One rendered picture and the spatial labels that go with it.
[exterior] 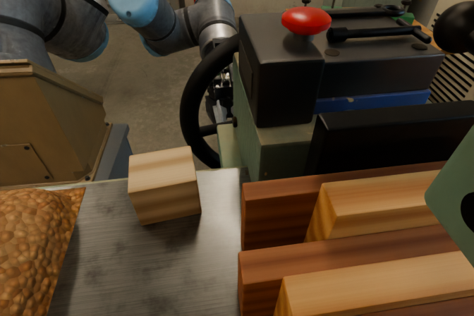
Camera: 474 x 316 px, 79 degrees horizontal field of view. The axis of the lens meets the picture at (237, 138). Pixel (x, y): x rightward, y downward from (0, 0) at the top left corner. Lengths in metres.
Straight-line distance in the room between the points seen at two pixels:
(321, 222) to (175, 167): 0.10
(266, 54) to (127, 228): 0.15
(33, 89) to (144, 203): 0.45
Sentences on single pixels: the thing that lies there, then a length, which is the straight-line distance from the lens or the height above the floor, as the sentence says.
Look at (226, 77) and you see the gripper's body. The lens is 0.57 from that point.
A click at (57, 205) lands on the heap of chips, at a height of 0.91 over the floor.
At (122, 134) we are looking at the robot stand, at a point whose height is 0.55.
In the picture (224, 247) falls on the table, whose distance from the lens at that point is 0.21.
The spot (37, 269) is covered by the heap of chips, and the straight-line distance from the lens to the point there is 0.22.
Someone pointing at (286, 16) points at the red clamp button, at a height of 1.02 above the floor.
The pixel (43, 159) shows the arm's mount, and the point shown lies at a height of 0.64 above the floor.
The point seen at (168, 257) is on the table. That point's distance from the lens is 0.21.
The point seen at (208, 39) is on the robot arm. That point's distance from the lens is 0.63.
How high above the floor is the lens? 1.09
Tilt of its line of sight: 42 degrees down
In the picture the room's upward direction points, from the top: straight up
